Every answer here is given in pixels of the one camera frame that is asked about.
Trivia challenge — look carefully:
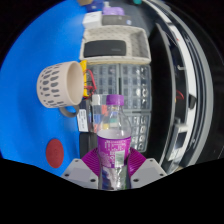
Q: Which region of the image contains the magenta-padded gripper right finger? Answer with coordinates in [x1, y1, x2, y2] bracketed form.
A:
[126, 147, 168, 189]

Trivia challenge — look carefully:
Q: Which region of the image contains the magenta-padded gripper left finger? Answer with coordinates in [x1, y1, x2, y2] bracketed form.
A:
[60, 148, 101, 190]

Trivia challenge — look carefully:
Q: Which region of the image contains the clear bottle with purple label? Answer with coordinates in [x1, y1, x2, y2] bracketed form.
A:
[96, 94, 133, 192]

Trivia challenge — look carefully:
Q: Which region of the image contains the flat round red coaster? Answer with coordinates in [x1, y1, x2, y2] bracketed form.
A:
[45, 138, 65, 169]

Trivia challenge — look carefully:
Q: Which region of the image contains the white oscilloscope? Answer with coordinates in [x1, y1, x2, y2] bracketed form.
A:
[166, 124, 193, 163]

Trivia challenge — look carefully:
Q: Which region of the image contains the black box with white label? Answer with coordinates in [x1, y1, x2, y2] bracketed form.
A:
[76, 108, 90, 133]

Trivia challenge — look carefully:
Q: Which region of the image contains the clear box with coloured parts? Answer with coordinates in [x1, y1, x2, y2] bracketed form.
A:
[90, 93, 111, 133]

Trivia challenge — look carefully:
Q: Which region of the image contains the black rounded object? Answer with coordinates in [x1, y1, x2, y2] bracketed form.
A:
[188, 94, 198, 109]

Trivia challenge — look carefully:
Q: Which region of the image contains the beige patterned mug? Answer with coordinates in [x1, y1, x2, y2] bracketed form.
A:
[36, 60, 85, 118]

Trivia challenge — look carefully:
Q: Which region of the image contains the yellow multimeter with red leads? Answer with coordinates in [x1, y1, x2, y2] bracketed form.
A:
[79, 59, 98, 99]

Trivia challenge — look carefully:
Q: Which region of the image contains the black rectangular box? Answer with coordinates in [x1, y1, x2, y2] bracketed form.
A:
[83, 39, 128, 59]

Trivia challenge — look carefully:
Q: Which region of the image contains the beige perforated basket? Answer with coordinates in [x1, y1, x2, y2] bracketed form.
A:
[79, 25, 153, 66]

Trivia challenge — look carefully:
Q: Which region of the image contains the small white box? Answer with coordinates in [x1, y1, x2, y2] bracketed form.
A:
[82, 11, 103, 29]

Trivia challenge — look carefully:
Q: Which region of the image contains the dark grey upright box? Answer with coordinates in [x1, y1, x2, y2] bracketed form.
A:
[101, 14, 133, 27]

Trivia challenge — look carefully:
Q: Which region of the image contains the purple bag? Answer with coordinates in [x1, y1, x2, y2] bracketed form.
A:
[102, 6, 126, 17]

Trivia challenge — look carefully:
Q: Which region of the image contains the blue box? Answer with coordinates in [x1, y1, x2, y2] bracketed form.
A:
[88, 1, 104, 13]

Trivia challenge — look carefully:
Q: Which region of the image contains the brown cardboard box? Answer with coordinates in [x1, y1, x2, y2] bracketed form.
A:
[77, 0, 94, 7]

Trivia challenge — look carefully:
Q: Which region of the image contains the black wall shelf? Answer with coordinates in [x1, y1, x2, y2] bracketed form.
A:
[148, 23, 214, 168]

